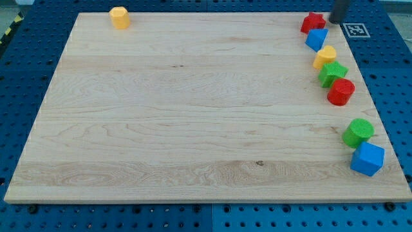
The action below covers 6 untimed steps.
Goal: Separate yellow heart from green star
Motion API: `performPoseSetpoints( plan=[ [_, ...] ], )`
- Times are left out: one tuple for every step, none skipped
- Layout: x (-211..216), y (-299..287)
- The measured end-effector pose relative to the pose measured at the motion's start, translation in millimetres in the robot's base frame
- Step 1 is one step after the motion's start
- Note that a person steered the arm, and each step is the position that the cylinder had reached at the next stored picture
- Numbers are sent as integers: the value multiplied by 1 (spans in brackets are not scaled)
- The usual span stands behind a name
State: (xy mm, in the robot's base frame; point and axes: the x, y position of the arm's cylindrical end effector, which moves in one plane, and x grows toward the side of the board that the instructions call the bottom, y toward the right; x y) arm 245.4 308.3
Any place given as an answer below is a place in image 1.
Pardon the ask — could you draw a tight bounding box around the green star block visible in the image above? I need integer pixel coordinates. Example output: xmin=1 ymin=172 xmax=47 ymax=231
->
xmin=318 ymin=61 xmax=348 ymax=88

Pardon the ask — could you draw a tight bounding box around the yellow heart block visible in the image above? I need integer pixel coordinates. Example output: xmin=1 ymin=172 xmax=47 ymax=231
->
xmin=312 ymin=45 xmax=337 ymax=70

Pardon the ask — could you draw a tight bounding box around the red star block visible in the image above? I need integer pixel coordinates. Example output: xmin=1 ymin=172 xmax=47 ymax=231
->
xmin=300 ymin=12 xmax=326 ymax=34

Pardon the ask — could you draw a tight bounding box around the light wooden board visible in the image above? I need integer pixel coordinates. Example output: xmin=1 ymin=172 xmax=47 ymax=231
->
xmin=5 ymin=13 xmax=411 ymax=204

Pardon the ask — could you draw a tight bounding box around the yellow hexagon block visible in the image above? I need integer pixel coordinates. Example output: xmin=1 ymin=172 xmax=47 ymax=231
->
xmin=109 ymin=6 xmax=131 ymax=30

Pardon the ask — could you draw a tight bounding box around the blue triangle block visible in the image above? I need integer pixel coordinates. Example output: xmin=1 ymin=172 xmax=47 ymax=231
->
xmin=305 ymin=28 xmax=328 ymax=52

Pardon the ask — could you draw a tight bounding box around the red cylinder block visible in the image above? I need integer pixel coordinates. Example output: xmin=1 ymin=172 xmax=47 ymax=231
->
xmin=327 ymin=78 xmax=355 ymax=106

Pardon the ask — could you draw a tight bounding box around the green cylinder block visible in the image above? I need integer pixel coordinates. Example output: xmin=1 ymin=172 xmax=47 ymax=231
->
xmin=342 ymin=118 xmax=375 ymax=148

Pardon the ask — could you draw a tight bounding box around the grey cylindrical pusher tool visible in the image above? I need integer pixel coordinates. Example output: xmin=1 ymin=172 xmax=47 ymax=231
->
xmin=328 ymin=0 xmax=351 ymax=24

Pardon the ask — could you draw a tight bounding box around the blue cube block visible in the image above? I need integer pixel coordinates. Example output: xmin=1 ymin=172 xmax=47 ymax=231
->
xmin=350 ymin=142 xmax=385 ymax=177

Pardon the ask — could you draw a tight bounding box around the white fiducial marker tag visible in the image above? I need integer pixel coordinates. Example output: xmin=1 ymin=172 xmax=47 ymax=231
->
xmin=342 ymin=23 xmax=370 ymax=38

